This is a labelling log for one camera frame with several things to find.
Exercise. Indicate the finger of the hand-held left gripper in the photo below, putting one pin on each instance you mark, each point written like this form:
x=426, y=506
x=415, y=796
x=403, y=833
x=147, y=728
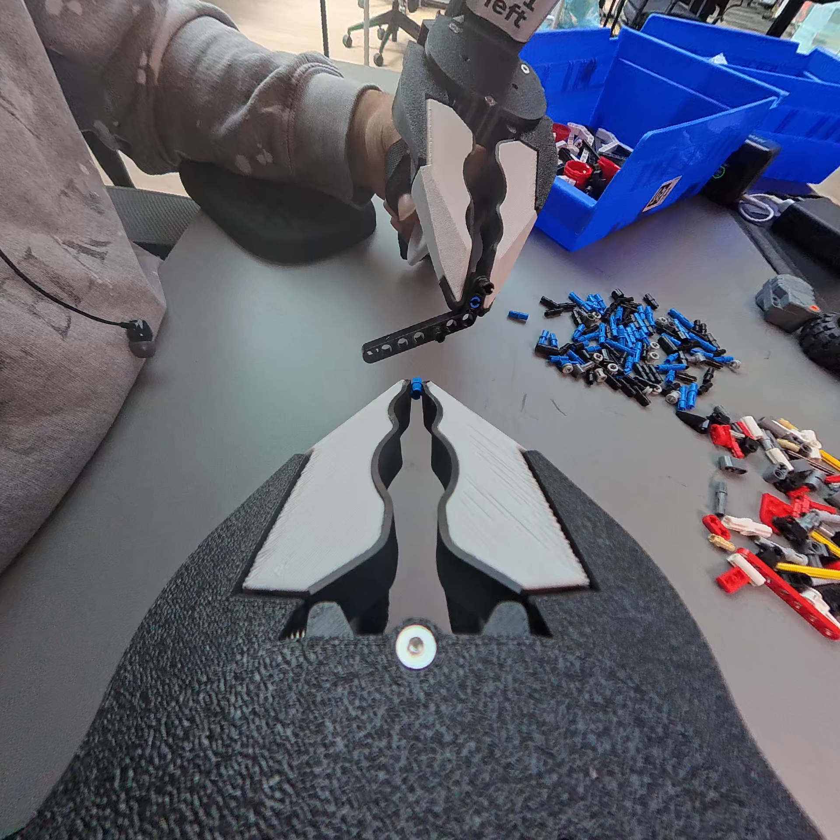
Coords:
x=518, y=203
x=446, y=197

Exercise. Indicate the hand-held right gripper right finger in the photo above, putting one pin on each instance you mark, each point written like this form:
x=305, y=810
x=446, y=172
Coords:
x=512, y=518

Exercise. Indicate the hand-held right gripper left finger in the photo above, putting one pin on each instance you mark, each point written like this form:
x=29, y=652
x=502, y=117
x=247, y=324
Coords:
x=321, y=518

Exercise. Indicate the black toy beam with holes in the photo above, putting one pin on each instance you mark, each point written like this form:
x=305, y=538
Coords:
x=407, y=340

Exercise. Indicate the person's left forearm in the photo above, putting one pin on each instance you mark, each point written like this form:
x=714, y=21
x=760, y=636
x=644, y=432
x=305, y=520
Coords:
x=229, y=98

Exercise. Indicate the grey desk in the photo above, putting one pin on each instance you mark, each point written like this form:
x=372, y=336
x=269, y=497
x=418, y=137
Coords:
x=262, y=361

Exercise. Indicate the person's left hand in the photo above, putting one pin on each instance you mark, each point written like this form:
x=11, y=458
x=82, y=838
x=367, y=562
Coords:
x=374, y=144

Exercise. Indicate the heap of white red parts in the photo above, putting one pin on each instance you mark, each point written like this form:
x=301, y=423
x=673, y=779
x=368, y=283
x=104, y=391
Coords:
x=577, y=172

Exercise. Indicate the blue storage bin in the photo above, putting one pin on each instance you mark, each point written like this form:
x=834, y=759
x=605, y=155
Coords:
x=590, y=223
x=807, y=131

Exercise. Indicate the black swivel chair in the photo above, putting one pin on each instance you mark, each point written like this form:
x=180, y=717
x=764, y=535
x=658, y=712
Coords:
x=392, y=16

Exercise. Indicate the black wrist rest pad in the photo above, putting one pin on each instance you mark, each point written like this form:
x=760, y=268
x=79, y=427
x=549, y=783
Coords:
x=275, y=223

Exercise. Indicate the pile of blue black pins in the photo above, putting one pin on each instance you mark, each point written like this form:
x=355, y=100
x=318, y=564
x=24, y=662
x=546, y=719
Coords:
x=630, y=341

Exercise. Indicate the black power bank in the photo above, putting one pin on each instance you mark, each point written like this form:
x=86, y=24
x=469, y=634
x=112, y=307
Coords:
x=745, y=170

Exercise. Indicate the pile of mixed toy parts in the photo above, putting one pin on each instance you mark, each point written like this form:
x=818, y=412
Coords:
x=781, y=512

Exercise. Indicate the grey toy motor block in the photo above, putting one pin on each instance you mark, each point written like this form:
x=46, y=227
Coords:
x=784, y=302

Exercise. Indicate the dark mesh office chair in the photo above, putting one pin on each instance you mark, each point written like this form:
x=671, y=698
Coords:
x=154, y=216

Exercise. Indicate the black flat device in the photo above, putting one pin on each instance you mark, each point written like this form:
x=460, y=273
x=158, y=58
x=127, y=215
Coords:
x=814, y=226

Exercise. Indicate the person's grey patterned hoodie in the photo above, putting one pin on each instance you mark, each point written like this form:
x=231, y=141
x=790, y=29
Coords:
x=52, y=328

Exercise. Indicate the black rubber toy tyre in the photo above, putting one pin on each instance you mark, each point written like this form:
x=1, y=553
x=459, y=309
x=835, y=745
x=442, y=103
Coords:
x=820, y=341

